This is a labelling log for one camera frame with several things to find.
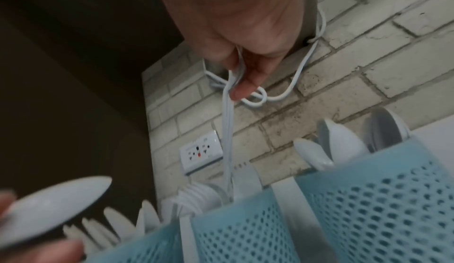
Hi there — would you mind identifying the grey wall-mounted appliance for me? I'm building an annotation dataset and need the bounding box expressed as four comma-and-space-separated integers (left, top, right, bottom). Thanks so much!
294, 0, 320, 44

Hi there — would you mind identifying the white wall power outlet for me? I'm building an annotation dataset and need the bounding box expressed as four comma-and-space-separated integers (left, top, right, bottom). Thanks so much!
178, 129, 225, 175

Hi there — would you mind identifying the person's left hand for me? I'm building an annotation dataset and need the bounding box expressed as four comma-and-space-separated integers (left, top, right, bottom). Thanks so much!
0, 190, 87, 263

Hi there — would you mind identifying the white power cable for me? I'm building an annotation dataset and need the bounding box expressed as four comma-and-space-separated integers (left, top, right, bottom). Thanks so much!
203, 7, 327, 108

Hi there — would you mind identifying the white plastic spoon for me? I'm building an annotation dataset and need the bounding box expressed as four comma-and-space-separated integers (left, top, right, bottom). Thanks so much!
0, 175, 114, 250

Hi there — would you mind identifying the person's right hand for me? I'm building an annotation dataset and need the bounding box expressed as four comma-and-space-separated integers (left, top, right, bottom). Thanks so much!
151, 0, 306, 101

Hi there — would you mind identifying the teal mesh cup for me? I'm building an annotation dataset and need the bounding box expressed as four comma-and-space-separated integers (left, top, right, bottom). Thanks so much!
83, 222, 185, 263
189, 186, 303, 263
294, 137, 454, 263

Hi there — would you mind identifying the white plastic fork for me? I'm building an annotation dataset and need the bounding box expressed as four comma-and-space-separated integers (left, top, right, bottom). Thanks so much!
221, 45, 247, 201

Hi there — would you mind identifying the bunch of white plastic knives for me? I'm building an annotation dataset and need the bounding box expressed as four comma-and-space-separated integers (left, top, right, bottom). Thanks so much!
62, 199, 162, 253

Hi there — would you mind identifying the bunch of white plastic spoons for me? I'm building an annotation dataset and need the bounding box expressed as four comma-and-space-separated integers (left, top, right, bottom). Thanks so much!
292, 106, 414, 171

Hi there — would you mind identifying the bunch of white plastic forks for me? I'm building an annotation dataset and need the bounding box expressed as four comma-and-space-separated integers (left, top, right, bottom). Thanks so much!
161, 162, 263, 219

